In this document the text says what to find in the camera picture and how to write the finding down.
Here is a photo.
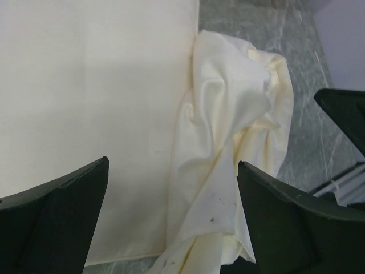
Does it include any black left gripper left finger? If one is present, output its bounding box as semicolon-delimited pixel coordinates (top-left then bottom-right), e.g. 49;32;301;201
1;156;110;274

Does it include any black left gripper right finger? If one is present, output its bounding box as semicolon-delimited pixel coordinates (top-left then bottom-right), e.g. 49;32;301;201
237;162;364;273

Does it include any cream satin pillowcase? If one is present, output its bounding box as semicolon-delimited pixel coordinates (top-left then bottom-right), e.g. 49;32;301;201
150;30;294;273

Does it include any cream rectangular pillow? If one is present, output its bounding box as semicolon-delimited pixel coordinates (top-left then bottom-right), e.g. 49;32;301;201
1;1;199;264

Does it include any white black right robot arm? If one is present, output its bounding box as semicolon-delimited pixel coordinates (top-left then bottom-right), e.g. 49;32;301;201
311;88;364;210

